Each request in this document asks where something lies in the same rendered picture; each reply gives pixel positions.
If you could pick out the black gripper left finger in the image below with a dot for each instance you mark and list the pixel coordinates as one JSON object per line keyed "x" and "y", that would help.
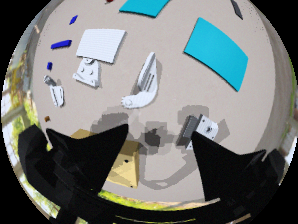
{"x": 93, "y": 156}

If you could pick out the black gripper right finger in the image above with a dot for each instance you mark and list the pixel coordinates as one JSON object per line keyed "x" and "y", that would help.
{"x": 218, "y": 166}

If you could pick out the dark grey flat bar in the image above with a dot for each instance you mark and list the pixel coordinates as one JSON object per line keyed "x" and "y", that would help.
{"x": 235, "y": 5}

